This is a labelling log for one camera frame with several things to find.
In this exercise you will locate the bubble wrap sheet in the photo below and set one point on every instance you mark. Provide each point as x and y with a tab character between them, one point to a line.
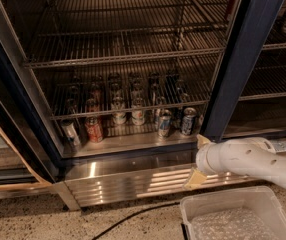
232	224

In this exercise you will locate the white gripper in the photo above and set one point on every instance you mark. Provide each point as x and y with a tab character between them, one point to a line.
203	159

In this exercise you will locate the red cola can front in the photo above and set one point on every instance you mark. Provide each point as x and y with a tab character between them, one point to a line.
94	129

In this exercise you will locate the white orange can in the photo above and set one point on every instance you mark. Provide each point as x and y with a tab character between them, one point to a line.
138	113
118	104

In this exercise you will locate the wire fridge shelf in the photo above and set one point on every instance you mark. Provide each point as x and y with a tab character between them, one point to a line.
84	32
179	81

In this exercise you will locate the open fridge door left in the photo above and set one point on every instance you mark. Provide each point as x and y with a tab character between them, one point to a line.
25	168

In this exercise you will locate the white orange can left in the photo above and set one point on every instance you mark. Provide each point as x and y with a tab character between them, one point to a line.
118	104

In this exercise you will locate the upper wire fridge shelf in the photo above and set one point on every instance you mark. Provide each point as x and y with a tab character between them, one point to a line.
84	32

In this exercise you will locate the clear plastic bin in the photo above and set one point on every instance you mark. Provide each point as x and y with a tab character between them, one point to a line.
261	200

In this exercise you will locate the stainless fridge base grille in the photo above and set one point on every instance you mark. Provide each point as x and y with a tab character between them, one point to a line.
123	176

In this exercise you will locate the red can second row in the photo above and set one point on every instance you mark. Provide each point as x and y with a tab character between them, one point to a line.
92	105

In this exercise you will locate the blue silver can right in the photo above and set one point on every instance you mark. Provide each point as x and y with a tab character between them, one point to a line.
188	121

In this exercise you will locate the silver can front left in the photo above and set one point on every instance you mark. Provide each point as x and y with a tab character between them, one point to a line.
70	132

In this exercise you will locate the right compartment wire shelf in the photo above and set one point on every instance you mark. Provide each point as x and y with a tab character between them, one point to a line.
268	78

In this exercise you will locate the lower wire fridge shelf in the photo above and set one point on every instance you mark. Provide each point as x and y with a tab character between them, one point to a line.
179	81

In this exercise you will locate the blue silver redbull can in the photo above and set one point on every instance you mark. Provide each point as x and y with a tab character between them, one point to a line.
164	123

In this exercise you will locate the dark blue fridge door frame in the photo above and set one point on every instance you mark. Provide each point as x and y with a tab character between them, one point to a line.
252	25

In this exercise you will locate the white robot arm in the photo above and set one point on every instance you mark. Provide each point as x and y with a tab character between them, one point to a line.
254	157

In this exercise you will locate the white orange can right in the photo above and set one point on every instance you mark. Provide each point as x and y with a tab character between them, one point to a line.
138	113

